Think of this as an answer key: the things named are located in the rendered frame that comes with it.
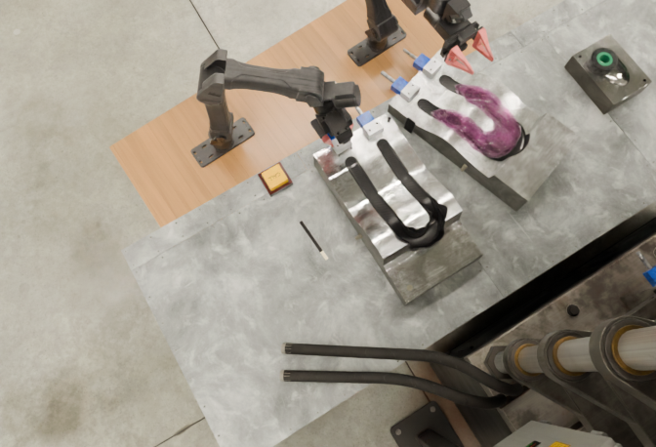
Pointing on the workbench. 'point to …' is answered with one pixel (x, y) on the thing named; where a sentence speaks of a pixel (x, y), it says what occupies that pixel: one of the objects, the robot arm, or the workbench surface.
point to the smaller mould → (600, 89)
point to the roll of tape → (602, 60)
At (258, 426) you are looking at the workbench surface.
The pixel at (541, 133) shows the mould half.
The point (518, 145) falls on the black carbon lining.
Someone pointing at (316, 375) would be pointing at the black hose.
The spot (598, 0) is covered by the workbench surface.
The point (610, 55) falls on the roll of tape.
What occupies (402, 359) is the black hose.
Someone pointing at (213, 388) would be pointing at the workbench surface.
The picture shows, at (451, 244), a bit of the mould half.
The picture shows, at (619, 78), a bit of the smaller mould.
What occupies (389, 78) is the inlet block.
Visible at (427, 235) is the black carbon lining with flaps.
